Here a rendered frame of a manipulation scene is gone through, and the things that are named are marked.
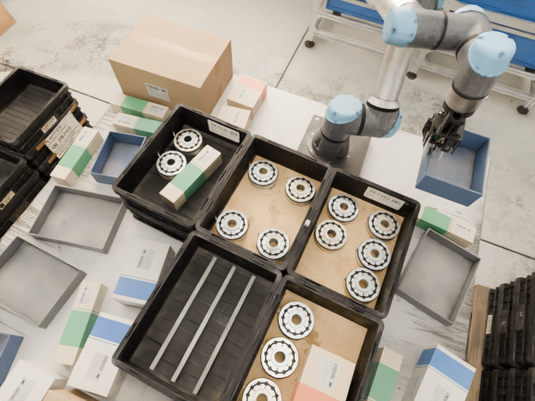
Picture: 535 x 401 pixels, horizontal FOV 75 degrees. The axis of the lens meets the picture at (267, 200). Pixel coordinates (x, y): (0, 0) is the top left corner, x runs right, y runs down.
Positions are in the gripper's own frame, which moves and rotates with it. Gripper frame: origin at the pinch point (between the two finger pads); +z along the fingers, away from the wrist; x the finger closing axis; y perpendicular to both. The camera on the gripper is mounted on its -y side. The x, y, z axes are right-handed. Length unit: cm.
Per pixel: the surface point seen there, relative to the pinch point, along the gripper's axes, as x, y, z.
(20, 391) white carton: -80, 99, 26
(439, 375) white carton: 25, 49, 35
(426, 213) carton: 11.1, -3.6, 37.0
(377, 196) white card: -7.9, 5.5, 22.6
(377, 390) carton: 10, 59, 37
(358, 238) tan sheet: -9.2, 19.6, 28.1
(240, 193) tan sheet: -51, 21, 24
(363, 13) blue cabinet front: -53, -165, 71
